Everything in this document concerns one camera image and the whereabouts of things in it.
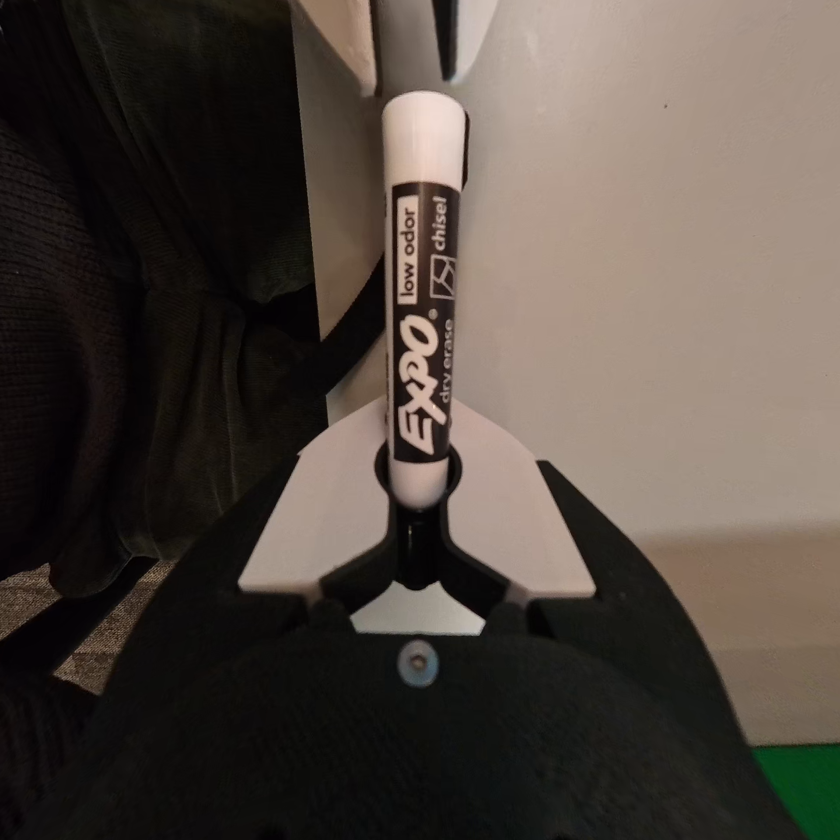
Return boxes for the dark olive trousers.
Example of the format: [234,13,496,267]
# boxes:
[39,0,329,592]

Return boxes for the black dry erase marker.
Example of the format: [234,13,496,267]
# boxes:
[381,93,468,588]

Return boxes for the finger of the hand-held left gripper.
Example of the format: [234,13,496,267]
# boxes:
[356,0,388,96]
[433,0,501,84]

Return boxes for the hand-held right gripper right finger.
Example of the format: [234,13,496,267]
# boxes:
[445,410,609,603]

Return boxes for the black velcro strap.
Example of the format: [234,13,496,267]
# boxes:
[320,108,475,403]

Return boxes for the green cloth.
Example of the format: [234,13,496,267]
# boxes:
[750,743,840,840]

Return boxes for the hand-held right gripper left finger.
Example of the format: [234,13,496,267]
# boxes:
[238,400,399,602]

